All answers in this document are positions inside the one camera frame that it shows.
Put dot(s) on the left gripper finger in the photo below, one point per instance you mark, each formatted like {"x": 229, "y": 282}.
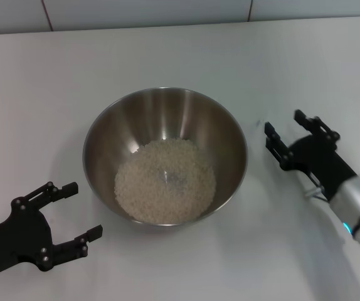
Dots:
{"x": 73, "y": 247}
{"x": 43, "y": 197}

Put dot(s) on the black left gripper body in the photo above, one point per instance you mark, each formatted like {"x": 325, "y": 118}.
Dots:
{"x": 20, "y": 238}

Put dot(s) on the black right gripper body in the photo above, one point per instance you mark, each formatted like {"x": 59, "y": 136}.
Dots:
{"x": 318, "y": 160}

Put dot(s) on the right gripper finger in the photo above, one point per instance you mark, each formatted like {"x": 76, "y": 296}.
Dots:
{"x": 319, "y": 127}
{"x": 277, "y": 144}

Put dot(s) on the stainless steel mixing bowl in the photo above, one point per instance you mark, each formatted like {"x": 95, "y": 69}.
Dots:
{"x": 167, "y": 125}

